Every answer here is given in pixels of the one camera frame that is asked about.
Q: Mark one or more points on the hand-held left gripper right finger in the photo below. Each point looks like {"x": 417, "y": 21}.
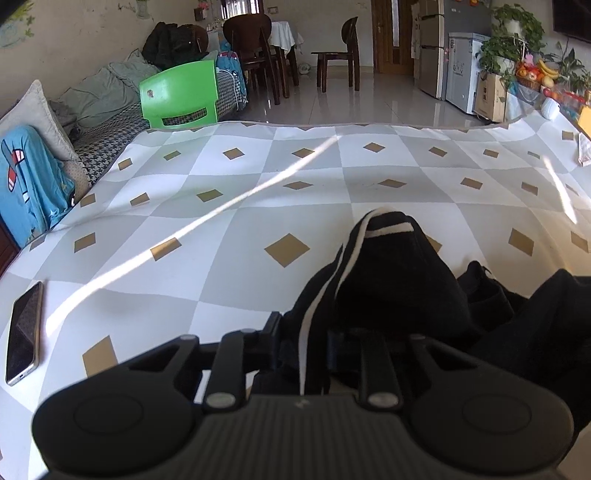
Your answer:
{"x": 334, "y": 353}

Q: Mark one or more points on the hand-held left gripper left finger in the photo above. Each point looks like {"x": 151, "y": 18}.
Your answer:
{"x": 270, "y": 339}

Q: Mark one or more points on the black t-shirt red print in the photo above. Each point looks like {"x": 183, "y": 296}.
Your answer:
{"x": 392, "y": 286}

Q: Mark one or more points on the diamond-pattern tablecloth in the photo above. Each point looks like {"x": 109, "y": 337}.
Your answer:
{"x": 231, "y": 207}

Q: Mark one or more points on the smartphone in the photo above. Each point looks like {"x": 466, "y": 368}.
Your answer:
{"x": 23, "y": 332}

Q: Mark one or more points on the houndstooth sofa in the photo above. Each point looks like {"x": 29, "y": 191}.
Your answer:
{"x": 111, "y": 143}

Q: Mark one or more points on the green plastic chair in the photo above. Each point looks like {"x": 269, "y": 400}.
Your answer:
{"x": 180, "y": 90}

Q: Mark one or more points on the small white fan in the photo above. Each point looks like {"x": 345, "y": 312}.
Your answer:
{"x": 303, "y": 69}

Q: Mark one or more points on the blue printed garment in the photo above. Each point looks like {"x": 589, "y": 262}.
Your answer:
{"x": 231, "y": 69}

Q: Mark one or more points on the wooden cabinet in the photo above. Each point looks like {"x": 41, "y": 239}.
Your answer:
{"x": 7, "y": 251}

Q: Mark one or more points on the blue cartoon pajamas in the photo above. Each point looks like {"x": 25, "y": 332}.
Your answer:
{"x": 32, "y": 184}

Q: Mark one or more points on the cardboard box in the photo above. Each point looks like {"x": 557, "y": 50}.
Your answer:
{"x": 489, "y": 97}

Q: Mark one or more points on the grey-brown garment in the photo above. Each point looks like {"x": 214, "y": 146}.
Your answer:
{"x": 64, "y": 117}

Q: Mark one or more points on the grey-green blanket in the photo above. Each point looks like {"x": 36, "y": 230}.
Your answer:
{"x": 101, "y": 87}

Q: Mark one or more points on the dining table white cloth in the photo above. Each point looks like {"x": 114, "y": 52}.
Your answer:
{"x": 284, "y": 34}

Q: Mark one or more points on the white chest freezer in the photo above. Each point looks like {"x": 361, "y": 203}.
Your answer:
{"x": 464, "y": 74}

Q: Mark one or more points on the dark wooden dining chair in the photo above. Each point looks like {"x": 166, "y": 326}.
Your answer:
{"x": 247, "y": 32}
{"x": 348, "y": 32}

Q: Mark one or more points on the black jacket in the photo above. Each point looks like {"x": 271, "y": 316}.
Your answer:
{"x": 171, "y": 44}

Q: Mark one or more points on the silver refrigerator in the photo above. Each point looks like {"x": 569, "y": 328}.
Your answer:
{"x": 431, "y": 55}

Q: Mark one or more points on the wooden door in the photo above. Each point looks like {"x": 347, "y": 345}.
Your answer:
{"x": 383, "y": 37}

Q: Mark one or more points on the printed paper packet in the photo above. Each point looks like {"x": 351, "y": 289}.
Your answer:
{"x": 584, "y": 150}

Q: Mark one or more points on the white rounded container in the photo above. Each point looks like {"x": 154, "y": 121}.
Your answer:
{"x": 551, "y": 110}

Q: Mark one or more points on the grey pillow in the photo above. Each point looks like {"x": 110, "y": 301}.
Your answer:
{"x": 32, "y": 110}

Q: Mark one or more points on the fruit basket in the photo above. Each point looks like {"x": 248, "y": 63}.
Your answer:
{"x": 535, "y": 74}

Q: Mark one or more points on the leafy potted plant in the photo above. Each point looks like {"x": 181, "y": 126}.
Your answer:
{"x": 512, "y": 27}

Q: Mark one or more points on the spiky green houseplant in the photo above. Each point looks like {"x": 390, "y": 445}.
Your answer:
{"x": 568, "y": 64}

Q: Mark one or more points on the wall flower holder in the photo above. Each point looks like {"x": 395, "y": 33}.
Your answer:
{"x": 201, "y": 9}

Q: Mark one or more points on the wall television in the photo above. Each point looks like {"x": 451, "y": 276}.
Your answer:
{"x": 575, "y": 16}

